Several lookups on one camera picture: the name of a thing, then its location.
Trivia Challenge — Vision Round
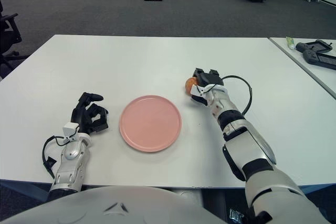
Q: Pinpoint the grey robot torso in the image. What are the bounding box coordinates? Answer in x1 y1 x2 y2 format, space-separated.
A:
0 186 229 224

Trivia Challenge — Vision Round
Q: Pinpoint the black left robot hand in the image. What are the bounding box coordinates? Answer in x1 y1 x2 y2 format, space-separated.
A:
70 92 110 134

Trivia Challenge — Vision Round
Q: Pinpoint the pink round plate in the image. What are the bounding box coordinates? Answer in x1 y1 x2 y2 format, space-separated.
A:
119 94 182 153

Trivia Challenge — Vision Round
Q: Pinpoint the blue table frame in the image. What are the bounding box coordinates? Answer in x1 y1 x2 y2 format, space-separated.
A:
0 179 336 204

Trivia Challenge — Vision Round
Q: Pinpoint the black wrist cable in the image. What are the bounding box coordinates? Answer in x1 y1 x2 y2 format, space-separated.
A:
41 135 68 179
222 75 253 116

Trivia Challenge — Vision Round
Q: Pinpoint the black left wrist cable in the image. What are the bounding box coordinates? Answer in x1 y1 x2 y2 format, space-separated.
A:
41 135 68 179

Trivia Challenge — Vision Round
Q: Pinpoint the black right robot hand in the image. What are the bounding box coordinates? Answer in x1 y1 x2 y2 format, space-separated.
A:
191 68 224 107

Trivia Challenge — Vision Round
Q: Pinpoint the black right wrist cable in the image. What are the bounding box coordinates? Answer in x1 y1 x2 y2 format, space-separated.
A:
222 75 253 116

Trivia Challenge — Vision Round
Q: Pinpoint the black office chair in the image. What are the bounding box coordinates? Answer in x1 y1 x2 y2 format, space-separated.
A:
0 0 29 78

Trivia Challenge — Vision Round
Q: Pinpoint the black handheld controller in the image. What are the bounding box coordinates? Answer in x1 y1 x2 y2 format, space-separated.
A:
295 39 333 54
302 49 336 70

